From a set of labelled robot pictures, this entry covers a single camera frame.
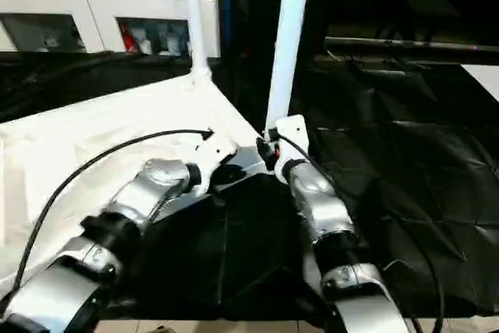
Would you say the black mat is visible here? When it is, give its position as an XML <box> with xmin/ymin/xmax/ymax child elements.
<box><xmin>0</xmin><ymin>50</ymin><xmax>499</xmax><ymax>322</ymax></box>

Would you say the white cabinet with glass doors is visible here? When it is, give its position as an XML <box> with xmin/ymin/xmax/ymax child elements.
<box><xmin>0</xmin><ymin>0</ymin><xmax>221</xmax><ymax>59</ymax></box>

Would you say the white plastic table top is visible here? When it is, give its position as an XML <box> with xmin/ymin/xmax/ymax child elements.
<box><xmin>0</xmin><ymin>67</ymin><xmax>274</xmax><ymax>291</ymax></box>

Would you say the white plastic table leg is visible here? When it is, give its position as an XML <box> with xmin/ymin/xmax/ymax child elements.
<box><xmin>263</xmin><ymin>0</ymin><xmax>313</xmax><ymax>141</ymax></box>
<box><xmin>181</xmin><ymin>0</ymin><xmax>214</xmax><ymax>80</ymax></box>

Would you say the white flat board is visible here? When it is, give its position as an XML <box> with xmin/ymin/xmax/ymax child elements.
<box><xmin>462</xmin><ymin>63</ymin><xmax>499</xmax><ymax>102</ymax></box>

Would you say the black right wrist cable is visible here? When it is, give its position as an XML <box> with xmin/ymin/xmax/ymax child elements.
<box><xmin>271</xmin><ymin>129</ymin><xmax>445</xmax><ymax>333</ymax></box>

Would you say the red bottle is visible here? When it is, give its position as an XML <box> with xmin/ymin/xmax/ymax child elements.
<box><xmin>120</xmin><ymin>24</ymin><xmax>132</xmax><ymax>53</ymax></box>

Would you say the grey metal rail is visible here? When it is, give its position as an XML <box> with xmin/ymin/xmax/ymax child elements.
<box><xmin>325</xmin><ymin>36</ymin><xmax>499</xmax><ymax>53</ymax></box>

